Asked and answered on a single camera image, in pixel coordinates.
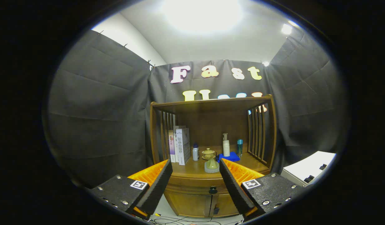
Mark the green ceramic spoon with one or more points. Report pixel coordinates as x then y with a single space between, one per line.
212 164

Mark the purple spine book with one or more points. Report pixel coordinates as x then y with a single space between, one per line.
172 147

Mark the white storage box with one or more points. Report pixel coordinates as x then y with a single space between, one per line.
308 167

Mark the small white bottle blue cap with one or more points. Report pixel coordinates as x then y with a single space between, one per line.
195 153

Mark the brown wooden cabinet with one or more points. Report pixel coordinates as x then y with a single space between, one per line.
211 125

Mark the teal slim bottle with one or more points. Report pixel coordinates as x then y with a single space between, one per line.
239 148

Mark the thin white book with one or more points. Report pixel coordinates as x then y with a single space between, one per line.
177 143

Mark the small ceiling light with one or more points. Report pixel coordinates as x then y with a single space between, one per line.
286 28

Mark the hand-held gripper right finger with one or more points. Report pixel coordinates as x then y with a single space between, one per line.
234 187

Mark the blue folded cloth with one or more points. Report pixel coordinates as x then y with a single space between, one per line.
233 156

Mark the yellow lidded teacup with saucer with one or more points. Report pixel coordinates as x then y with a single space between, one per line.
208 153

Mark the wooden cabinet door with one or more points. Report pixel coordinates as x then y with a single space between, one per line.
189 204
226 204

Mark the white pump bottle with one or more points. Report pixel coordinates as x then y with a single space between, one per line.
226 148

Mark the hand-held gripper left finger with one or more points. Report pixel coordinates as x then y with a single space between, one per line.
158 187

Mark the large ceiling light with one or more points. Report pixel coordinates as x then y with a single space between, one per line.
201 14

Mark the thick white patterned book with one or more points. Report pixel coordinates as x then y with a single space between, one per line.
183 147

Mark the wooden countertop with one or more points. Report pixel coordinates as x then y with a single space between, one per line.
192 170

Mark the black backdrop cloth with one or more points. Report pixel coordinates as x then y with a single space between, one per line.
98 109

